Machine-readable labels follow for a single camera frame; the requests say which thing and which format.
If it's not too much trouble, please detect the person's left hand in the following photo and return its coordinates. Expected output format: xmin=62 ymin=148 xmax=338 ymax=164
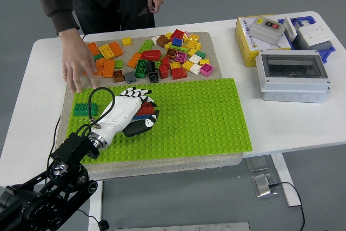
xmin=147 ymin=0 xmax=165 ymax=14

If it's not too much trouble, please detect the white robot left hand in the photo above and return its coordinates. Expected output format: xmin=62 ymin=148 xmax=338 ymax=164
xmin=91 ymin=87 xmax=160 ymax=150

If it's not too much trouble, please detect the person's right hand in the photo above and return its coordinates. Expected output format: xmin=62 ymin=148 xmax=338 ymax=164
xmin=59 ymin=29 xmax=98 ymax=94

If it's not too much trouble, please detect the dark green long toy brick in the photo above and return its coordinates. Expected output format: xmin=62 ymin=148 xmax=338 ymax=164
xmin=73 ymin=103 xmax=99 ymax=117

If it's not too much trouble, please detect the lime green studded baseplate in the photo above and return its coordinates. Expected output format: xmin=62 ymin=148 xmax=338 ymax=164
xmin=66 ymin=77 xmax=254 ymax=164

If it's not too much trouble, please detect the yellow long toy brick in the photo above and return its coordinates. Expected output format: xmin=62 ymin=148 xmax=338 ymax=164
xmin=98 ymin=44 xmax=116 ymax=60

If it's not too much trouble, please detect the small grey toy brick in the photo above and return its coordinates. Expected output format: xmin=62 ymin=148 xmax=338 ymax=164
xmin=123 ymin=71 xmax=137 ymax=84

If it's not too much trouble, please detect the red square toy brick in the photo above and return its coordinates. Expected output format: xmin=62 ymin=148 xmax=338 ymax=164
xmin=169 ymin=29 xmax=185 ymax=41
xmin=171 ymin=67 xmax=188 ymax=81

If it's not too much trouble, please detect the small brown toy brick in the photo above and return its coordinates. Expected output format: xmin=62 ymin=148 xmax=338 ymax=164
xmin=112 ymin=70 xmax=126 ymax=83

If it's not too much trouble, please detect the lime green long toy brick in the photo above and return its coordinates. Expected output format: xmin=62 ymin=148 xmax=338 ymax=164
xmin=138 ymin=39 xmax=155 ymax=54

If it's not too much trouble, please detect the red long toy brick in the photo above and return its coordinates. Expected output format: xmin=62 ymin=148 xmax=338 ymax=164
xmin=139 ymin=49 xmax=162 ymax=62

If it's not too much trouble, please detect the magenta square toy brick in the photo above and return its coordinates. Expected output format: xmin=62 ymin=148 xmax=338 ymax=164
xmin=174 ymin=51 xmax=188 ymax=64

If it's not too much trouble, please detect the pink square toy brick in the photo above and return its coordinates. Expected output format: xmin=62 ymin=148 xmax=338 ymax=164
xmin=199 ymin=63 xmax=215 ymax=77

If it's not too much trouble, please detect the grey-brown foam mat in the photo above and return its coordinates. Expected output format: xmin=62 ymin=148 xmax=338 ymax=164
xmin=55 ymin=31 xmax=244 ymax=182

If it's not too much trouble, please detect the white table leg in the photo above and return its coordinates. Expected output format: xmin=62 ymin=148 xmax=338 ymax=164
xmin=271 ymin=153 xmax=303 ymax=208
xmin=88 ymin=181 xmax=104 ymax=231

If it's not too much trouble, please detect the yellow cardboard box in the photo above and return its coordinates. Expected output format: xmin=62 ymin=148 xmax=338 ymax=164
xmin=234 ymin=15 xmax=292 ymax=68

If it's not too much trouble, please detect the long metal floor plate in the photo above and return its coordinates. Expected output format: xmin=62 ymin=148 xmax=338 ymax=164
xmin=113 ymin=222 xmax=251 ymax=231

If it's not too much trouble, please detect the flat metal floor plate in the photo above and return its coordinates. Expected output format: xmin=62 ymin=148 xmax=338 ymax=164
xmin=245 ymin=157 xmax=270 ymax=173

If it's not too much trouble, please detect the metal floor socket box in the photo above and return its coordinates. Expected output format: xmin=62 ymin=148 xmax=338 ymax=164
xmin=250 ymin=173 xmax=279 ymax=199

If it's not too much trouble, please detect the grey junction box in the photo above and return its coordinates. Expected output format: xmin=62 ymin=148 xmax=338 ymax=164
xmin=292 ymin=34 xmax=334 ymax=52

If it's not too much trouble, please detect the blue plastic bin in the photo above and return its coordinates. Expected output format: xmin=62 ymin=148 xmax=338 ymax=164
xmin=277 ymin=15 xmax=336 ymax=64

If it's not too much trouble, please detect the grey push-button switch box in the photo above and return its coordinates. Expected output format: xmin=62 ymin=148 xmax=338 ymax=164
xmin=248 ymin=16 xmax=286 ymax=47

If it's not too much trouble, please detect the white switch plate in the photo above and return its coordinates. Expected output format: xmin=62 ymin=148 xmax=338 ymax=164
xmin=283 ymin=17 xmax=298 ymax=41

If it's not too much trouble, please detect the white wall socket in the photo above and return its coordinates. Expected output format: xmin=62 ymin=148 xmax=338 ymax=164
xmin=296 ymin=25 xmax=336 ymax=47

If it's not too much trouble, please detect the grey distribution enclosure clear lid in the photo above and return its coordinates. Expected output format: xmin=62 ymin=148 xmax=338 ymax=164
xmin=255 ymin=49 xmax=331 ymax=104

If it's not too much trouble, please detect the black power cable with plug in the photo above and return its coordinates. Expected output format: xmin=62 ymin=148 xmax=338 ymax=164
xmin=267 ymin=181 xmax=306 ymax=231

